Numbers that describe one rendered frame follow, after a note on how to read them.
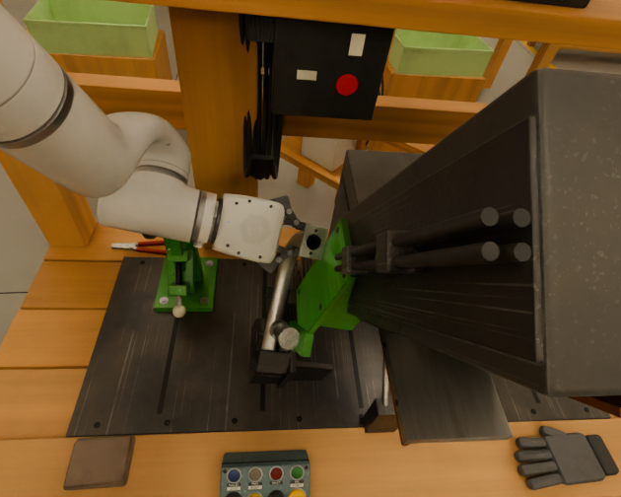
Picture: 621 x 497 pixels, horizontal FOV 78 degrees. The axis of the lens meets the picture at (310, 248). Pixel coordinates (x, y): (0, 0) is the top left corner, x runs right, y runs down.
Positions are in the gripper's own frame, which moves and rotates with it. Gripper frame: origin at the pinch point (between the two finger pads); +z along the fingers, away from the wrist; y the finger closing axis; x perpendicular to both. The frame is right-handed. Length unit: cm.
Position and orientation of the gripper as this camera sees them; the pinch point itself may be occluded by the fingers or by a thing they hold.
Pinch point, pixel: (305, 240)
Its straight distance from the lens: 66.2
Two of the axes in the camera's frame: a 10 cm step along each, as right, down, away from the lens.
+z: 9.3, 1.9, 3.2
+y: 2.1, -9.8, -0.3
